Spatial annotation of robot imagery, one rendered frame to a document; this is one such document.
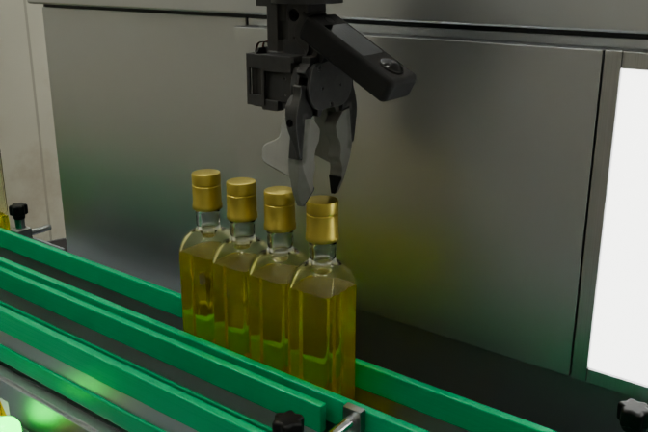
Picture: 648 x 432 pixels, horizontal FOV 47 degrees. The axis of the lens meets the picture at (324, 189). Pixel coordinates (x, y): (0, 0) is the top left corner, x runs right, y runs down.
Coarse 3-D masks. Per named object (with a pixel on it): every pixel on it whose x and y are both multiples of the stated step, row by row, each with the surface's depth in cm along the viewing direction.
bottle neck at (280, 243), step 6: (270, 234) 82; (276, 234) 81; (282, 234) 81; (288, 234) 82; (270, 240) 82; (276, 240) 82; (282, 240) 81; (288, 240) 82; (270, 246) 82; (276, 246) 82; (282, 246) 82; (288, 246) 82; (276, 252) 82; (282, 252) 82
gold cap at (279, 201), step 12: (264, 192) 81; (276, 192) 80; (288, 192) 80; (264, 204) 81; (276, 204) 80; (288, 204) 80; (264, 216) 82; (276, 216) 80; (288, 216) 81; (264, 228) 82; (276, 228) 81; (288, 228) 81
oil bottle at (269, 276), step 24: (264, 264) 82; (288, 264) 81; (264, 288) 82; (288, 288) 81; (264, 312) 83; (288, 312) 82; (264, 336) 84; (288, 336) 82; (264, 360) 85; (288, 360) 83
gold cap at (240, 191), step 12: (228, 180) 85; (240, 180) 85; (252, 180) 85; (228, 192) 84; (240, 192) 83; (252, 192) 84; (228, 204) 85; (240, 204) 84; (252, 204) 84; (228, 216) 85; (240, 216) 84; (252, 216) 85
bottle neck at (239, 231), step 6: (234, 222) 85; (246, 222) 85; (252, 222) 85; (234, 228) 85; (240, 228) 85; (246, 228) 85; (252, 228) 86; (234, 234) 85; (240, 234) 85; (246, 234) 85; (252, 234) 86; (234, 240) 85; (240, 240) 85; (246, 240) 85
